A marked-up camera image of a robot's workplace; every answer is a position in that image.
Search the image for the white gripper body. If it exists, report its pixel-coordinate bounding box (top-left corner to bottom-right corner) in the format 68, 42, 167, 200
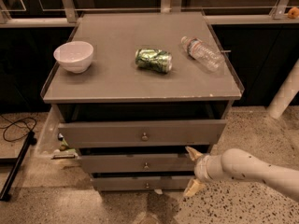
194, 155, 217, 183

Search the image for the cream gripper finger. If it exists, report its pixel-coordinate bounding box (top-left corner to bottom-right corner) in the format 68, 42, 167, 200
185, 147, 202, 161
183, 178, 206, 197

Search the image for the grey drawer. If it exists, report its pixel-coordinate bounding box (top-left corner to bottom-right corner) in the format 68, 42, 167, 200
78, 153, 195, 173
91, 175, 192, 191
59, 119, 226, 148

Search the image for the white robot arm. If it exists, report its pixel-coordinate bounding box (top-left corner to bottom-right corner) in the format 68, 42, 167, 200
184, 63, 299, 202

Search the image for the grey top drawer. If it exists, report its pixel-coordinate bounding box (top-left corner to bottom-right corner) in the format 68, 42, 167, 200
59, 119, 226, 148

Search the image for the grey drawer cabinet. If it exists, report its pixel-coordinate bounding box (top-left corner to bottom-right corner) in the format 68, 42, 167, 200
42, 12, 244, 179

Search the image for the grey bottom drawer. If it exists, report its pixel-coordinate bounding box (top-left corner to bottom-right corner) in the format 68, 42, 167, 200
91, 175, 192, 191

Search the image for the crushed green soda can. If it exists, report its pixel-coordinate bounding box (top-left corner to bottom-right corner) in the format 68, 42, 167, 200
135, 49, 172, 74

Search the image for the clear plastic water bottle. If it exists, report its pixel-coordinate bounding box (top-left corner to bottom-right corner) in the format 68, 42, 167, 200
181, 36, 225, 72

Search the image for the clutter beside cabinet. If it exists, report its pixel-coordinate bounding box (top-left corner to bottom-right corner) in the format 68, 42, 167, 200
52, 133, 78, 160

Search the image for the white ceramic bowl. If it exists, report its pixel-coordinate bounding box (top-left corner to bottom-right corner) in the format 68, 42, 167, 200
53, 41, 94, 74

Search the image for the small orange object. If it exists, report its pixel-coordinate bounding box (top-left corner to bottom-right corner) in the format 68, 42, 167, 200
288, 7, 299, 19

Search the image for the black floor stand bar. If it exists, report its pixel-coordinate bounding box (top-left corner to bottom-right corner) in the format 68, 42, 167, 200
0, 131, 37, 202

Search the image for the black cable on floor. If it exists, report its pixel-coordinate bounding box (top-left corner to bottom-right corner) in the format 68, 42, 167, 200
0, 113, 38, 143

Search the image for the metal railing frame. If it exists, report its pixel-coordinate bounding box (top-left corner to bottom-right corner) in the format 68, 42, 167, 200
0, 0, 299, 28

